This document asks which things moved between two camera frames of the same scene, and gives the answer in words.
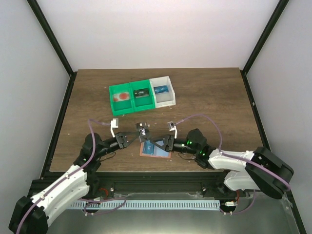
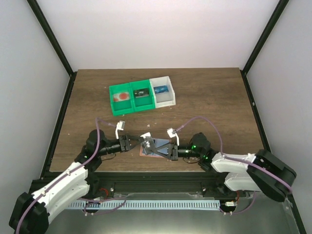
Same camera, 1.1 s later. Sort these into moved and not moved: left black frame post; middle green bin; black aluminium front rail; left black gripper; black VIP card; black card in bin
Moved: left black gripper; black VIP card
Not moved: black aluminium front rail; left black frame post; black card in bin; middle green bin
